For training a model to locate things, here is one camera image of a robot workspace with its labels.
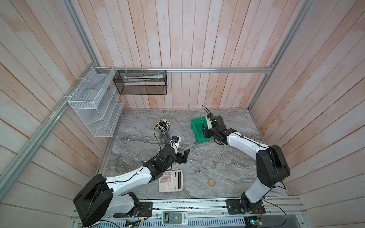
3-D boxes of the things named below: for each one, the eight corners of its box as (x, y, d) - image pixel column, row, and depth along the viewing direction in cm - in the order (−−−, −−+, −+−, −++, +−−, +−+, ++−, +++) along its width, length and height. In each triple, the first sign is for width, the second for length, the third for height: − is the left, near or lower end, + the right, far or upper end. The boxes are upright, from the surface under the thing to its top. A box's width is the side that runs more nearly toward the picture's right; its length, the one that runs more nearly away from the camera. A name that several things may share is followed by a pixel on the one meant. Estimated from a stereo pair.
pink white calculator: (158, 191, 81) (158, 190, 78) (160, 172, 88) (159, 169, 85) (182, 191, 81) (182, 190, 78) (182, 172, 88) (182, 169, 85)
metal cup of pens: (159, 144, 101) (156, 129, 87) (160, 135, 106) (157, 119, 92) (170, 144, 101) (168, 129, 87) (170, 135, 106) (169, 119, 92)
